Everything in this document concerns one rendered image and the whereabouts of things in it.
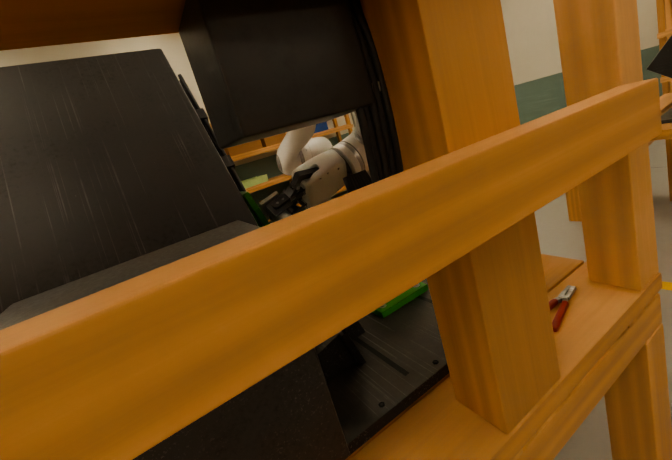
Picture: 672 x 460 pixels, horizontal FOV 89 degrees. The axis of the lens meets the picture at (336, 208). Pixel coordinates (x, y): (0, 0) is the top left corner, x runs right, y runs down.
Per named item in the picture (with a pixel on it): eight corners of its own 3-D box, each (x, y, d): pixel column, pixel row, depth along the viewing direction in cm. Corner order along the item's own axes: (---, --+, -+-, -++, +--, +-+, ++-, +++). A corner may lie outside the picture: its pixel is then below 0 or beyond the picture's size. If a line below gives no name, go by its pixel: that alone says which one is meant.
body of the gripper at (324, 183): (330, 170, 76) (291, 199, 71) (330, 137, 67) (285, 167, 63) (354, 190, 73) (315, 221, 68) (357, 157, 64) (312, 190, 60)
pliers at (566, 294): (556, 333, 61) (556, 328, 61) (527, 325, 66) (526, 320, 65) (586, 292, 70) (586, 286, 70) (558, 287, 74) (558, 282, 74)
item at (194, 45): (218, 150, 45) (176, 30, 42) (327, 121, 52) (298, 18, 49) (243, 138, 34) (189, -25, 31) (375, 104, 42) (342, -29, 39)
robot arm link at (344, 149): (336, 163, 76) (326, 170, 75) (336, 134, 69) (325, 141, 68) (363, 184, 73) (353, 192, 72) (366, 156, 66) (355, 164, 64)
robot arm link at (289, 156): (320, 172, 141) (283, 184, 137) (310, 152, 146) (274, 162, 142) (323, 67, 98) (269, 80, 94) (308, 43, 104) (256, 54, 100)
